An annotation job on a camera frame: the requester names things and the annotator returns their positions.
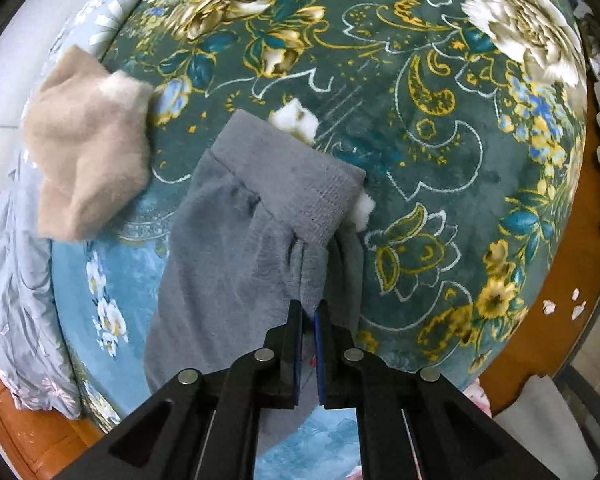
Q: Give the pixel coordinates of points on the beige fleece garment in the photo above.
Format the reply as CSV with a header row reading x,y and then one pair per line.
x,y
87,150

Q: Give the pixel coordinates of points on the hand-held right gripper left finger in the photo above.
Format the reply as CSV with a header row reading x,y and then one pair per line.
x,y
294,355

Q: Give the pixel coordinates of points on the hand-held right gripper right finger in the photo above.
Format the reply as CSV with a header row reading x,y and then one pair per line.
x,y
322,360

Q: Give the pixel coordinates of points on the green floral blanket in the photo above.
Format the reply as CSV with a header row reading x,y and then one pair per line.
x,y
390,125

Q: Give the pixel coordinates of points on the white cloth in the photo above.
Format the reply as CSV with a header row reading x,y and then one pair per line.
x,y
540,425

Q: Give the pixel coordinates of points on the grey fleece pants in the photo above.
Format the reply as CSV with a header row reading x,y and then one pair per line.
x,y
240,240

